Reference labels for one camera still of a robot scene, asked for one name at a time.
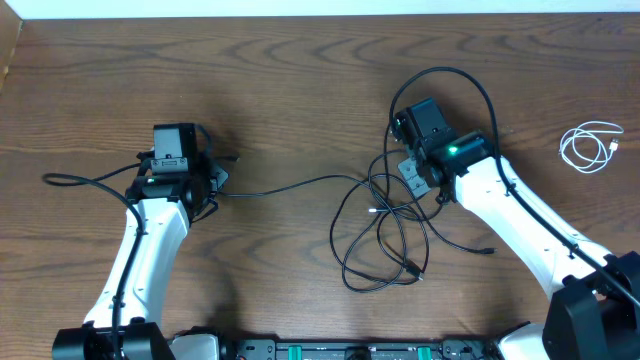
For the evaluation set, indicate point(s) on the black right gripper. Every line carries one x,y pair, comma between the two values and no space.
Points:
408,168

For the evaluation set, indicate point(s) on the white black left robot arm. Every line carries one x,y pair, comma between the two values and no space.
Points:
125,321

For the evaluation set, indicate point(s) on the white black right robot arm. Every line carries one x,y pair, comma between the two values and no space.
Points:
594,294

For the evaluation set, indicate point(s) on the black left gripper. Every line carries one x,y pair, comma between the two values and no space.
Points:
219,174

